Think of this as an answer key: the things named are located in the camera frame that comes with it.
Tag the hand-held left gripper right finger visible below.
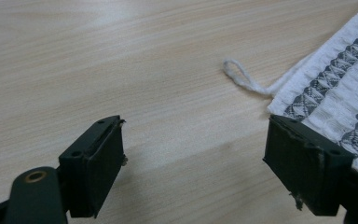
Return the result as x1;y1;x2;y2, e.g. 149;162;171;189
262;114;357;217

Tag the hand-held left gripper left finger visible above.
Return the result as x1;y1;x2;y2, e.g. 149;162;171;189
58;115;129;219

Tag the white towel with grey stripes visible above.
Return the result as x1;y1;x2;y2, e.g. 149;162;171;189
222;0;358;173

